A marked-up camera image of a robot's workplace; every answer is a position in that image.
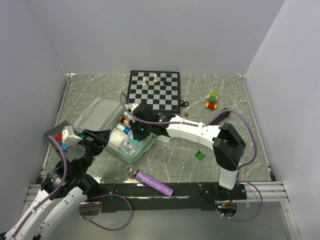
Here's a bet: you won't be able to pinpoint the purple glitter microphone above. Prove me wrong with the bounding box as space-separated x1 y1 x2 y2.
126 165 174 197

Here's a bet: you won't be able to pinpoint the alcohol wipe sachets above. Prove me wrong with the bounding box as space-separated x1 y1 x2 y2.
119 141 140 157

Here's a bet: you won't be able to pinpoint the white gauze pad packet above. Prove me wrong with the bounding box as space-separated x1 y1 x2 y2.
108 128 128 148

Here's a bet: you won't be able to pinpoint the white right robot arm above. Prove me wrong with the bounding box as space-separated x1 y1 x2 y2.
123 103 246 200

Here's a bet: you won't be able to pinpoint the brown orange syrup bottle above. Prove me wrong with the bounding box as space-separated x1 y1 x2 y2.
118 116 131 128

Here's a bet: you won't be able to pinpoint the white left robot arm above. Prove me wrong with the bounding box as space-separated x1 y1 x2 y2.
0 126 111 240

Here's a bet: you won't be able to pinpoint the black white chessboard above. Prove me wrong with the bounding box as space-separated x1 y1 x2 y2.
126 70 181 114

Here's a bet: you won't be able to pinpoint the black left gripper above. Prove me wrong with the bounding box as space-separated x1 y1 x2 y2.
75 128 111 177

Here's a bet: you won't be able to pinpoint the clear plaster strip packet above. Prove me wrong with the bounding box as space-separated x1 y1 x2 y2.
156 135 170 143

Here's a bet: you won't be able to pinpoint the white medicine bottle green label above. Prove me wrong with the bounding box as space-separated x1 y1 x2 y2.
123 111 131 119

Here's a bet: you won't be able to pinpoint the blue lego brick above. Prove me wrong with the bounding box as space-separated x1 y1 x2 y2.
60 144 71 151

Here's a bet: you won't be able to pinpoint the cream chess pawn left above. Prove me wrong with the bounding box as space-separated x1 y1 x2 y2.
142 77 147 86

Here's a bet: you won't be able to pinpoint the mint green medicine case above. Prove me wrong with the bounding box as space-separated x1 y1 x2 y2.
72 97 157 164

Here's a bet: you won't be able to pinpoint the black binder clip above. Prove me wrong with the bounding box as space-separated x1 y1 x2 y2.
180 100 190 108

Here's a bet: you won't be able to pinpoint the grey lego baseplate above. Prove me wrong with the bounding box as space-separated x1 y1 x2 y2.
44 120 69 142

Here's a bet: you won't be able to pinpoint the green plastic clip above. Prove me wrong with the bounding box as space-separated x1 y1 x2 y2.
195 150 205 161

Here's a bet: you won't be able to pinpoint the colourful toy block car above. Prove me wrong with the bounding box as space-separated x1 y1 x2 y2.
205 91 218 111

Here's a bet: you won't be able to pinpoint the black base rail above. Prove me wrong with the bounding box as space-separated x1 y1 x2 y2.
72 174 247 213

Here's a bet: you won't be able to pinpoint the cream chess pawn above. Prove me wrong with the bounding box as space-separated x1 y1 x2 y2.
142 77 147 86
153 73 158 83

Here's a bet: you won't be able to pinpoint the black tube orange cap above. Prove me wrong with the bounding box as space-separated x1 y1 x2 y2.
220 108 230 121

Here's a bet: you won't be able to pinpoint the blue white bandage roll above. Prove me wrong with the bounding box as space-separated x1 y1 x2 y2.
116 123 133 136

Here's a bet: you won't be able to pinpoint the cream chess pawn right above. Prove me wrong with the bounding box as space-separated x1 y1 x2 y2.
153 73 158 83

